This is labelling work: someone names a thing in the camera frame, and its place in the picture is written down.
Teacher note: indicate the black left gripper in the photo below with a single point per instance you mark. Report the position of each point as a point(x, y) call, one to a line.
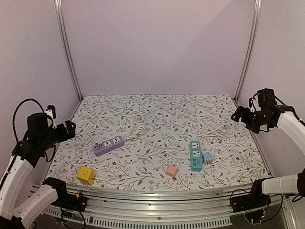
point(71, 131)

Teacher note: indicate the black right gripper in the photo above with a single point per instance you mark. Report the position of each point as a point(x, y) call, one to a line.
point(246, 117)

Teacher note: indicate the yellow cube socket adapter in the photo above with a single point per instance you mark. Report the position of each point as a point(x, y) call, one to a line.
point(86, 176)

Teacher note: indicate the blue charger plug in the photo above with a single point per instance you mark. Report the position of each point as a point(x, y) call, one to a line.
point(207, 158)

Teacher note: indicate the pink charger plug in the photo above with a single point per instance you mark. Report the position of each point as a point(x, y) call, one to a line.
point(171, 170)

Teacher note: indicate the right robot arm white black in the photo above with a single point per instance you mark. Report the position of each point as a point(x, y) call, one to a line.
point(289, 139)

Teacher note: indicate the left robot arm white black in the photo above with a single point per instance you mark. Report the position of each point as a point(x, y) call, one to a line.
point(41, 135)

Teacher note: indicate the purple power strip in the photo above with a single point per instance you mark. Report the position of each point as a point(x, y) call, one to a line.
point(108, 146)

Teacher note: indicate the teal power strip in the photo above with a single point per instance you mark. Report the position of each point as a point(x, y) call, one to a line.
point(196, 159)

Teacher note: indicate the floral patterned table mat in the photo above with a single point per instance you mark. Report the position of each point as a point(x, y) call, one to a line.
point(157, 131)

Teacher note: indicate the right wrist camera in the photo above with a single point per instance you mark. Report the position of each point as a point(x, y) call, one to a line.
point(252, 104)

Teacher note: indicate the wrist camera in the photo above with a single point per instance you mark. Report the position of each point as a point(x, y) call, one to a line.
point(51, 112)
point(252, 104)

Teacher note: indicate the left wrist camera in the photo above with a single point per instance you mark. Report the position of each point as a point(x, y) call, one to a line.
point(51, 112)

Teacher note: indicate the right aluminium frame post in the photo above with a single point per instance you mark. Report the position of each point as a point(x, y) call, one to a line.
point(249, 50)

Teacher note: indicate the aluminium frame post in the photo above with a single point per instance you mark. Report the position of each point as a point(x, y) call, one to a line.
point(66, 48)
point(249, 50)

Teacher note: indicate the left aluminium frame post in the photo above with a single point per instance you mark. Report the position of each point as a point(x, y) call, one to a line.
point(66, 48)

